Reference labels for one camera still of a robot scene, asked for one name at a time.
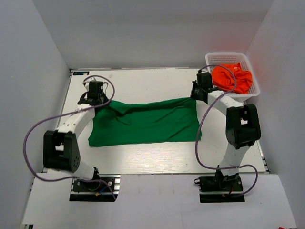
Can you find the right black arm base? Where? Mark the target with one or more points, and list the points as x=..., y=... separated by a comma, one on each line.
x=220, y=189

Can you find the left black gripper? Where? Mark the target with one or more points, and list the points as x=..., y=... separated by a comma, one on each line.
x=106, y=99

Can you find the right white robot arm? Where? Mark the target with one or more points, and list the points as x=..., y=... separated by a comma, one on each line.
x=242, y=128

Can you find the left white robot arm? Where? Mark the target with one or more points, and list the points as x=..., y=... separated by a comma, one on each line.
x=60, y=147

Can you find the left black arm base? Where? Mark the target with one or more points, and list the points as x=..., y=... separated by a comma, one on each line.
x=106, y=189

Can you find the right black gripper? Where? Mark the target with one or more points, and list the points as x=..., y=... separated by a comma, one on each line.
x=193, y=95

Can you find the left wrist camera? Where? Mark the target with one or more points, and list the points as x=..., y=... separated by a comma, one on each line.
x=94, y=88

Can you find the white plastic basket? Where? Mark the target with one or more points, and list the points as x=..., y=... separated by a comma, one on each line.
x=234, y=58

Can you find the orange t-shirt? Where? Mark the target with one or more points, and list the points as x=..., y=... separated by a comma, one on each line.
x=224, y=80

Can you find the green t-shirt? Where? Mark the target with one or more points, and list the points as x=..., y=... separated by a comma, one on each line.
x=172, y=120

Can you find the blue label sticker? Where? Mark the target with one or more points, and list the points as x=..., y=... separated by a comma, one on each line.
x=81, y=73

